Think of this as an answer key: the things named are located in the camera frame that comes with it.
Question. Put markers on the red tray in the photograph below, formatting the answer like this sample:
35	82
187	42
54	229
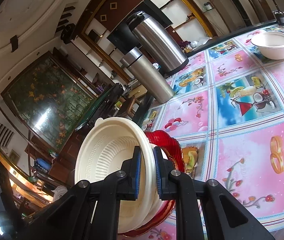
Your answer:
173	152

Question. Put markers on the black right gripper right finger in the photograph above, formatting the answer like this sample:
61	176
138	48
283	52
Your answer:
204	210

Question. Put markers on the wide steel thermos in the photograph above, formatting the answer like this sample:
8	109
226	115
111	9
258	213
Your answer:
162	47

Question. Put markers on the colourful fruit tablecloth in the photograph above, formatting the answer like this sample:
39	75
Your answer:
228	116

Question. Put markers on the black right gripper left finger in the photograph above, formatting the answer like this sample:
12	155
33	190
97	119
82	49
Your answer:
88	210

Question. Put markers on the tall steel thermos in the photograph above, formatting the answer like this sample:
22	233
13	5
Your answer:
142	69

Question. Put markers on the cream patterned bowl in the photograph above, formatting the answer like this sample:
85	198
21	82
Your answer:
110	142

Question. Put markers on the white paper bowl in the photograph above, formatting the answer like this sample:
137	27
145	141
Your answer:
270	44

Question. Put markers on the black television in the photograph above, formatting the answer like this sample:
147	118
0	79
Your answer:
124	37

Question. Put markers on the flower painting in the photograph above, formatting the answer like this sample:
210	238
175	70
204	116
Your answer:
49	100

